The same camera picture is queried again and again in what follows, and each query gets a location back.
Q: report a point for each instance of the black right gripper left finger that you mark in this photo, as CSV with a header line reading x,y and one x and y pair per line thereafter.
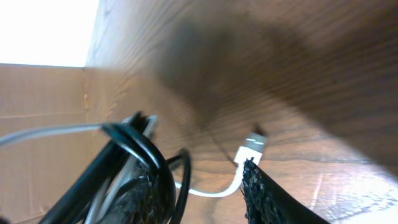
x,y
138,201

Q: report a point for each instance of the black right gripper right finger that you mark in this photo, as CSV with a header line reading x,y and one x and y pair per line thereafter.
x,y
268,203

